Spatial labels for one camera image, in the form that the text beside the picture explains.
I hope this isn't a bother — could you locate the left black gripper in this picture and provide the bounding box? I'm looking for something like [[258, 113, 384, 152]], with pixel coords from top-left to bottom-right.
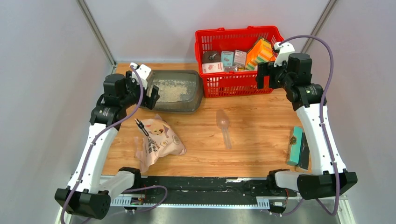
[[120, 71, 160, 110]]

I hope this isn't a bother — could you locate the black bag clip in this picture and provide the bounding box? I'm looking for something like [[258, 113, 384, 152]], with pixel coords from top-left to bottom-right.
[[134, 119, 149, 137]]

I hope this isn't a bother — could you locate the pink cat litter bag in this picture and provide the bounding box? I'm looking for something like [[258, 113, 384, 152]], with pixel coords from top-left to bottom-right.
[[136, 114, 186, 173]]

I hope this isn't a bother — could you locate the clear plastic scoop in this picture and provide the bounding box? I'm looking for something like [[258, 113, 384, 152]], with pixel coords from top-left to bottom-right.
[[216, 109, 232, 149]]

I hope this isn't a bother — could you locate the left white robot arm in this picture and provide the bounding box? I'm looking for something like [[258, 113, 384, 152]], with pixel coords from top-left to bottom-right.
[[55, 69, 160, 224]]

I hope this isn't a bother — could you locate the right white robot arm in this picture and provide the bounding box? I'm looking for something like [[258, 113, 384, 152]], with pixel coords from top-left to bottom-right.
[[256, 53, 358, 200]]

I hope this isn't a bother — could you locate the grey small box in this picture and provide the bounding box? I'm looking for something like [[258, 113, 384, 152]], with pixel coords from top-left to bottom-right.
[[233, 50, 247, 68]]

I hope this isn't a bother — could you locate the grey litter box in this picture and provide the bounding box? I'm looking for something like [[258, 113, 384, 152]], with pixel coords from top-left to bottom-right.
[[139, 70, 204, 113]]

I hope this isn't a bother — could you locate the teal small box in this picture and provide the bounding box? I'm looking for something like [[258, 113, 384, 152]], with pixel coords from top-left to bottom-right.
[[221, 51, 234, 67]]

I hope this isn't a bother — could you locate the pink white small box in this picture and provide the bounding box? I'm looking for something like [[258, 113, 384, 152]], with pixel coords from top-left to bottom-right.
[[202, 62, 224, 74]]

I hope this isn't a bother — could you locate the orange sponge pack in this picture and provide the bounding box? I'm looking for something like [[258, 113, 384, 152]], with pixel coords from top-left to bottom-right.
[[245, 38, 275, 70]]

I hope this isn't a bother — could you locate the red plastic basket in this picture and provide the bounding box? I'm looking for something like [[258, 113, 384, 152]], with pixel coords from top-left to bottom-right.
[[195, 26, 283, 98]]

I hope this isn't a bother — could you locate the teal black brush block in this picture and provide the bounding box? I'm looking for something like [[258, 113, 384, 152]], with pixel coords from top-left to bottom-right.
[[286, 126, 310, 173]]

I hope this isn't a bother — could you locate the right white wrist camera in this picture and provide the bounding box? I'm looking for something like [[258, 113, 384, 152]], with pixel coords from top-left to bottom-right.
[[273, 42, 295, 67]]

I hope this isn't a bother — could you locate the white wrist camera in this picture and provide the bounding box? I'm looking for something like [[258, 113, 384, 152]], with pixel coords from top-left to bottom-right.
[[129, 62, 152, 89], [273, 42, 295, 67]]

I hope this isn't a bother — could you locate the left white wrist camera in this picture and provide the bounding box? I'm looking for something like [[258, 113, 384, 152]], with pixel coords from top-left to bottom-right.
[[129, 62, 152, 89]]

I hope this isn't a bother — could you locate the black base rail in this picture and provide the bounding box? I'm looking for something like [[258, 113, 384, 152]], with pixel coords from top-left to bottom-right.
[[123, 175, 288, 207]]

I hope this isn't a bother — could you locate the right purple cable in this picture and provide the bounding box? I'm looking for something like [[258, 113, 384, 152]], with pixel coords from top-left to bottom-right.
[[269, 35, 340, 217]]

